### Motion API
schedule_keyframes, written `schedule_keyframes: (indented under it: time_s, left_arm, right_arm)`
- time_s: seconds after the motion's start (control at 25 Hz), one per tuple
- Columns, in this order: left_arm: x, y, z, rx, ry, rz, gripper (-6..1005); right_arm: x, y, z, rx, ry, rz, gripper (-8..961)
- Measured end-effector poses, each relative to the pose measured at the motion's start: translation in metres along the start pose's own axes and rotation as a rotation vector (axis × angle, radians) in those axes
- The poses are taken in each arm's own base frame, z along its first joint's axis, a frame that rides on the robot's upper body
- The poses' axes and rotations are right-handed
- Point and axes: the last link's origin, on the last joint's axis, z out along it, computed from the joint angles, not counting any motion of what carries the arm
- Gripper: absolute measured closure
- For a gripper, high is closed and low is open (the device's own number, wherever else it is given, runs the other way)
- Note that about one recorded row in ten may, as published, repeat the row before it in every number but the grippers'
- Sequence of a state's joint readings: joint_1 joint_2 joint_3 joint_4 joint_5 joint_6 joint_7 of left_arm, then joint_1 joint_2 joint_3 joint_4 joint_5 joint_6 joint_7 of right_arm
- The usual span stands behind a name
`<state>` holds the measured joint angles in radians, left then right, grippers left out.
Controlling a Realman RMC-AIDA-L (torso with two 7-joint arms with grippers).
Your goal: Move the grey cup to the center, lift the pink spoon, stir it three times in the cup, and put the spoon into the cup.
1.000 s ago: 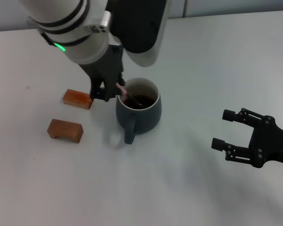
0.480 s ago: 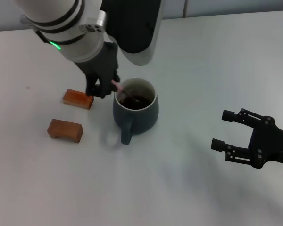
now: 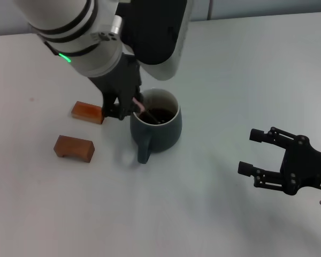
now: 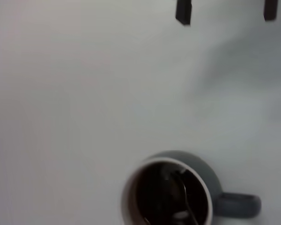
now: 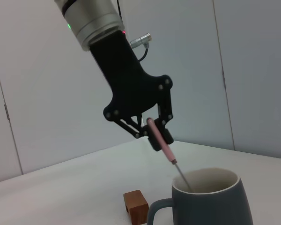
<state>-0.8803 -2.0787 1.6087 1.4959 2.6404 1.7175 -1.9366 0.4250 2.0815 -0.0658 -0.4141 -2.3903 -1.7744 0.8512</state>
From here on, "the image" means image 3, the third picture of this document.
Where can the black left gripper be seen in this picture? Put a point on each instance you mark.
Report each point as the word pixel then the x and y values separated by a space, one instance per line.
pixel 117 80

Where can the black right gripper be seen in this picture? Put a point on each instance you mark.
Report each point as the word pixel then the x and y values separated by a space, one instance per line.
pixel 305 168

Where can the grey ceramic coffee cup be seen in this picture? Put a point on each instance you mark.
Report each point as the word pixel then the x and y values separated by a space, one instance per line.
pixel 157 136

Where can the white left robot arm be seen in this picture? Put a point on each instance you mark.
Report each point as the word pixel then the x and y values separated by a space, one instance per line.
pixel 91 40

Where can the glossy orange wooden block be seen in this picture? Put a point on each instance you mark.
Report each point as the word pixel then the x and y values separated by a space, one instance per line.
pixel 87 112

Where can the brown arched wooden block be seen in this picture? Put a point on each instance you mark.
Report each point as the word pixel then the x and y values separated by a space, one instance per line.
pixel 75 147

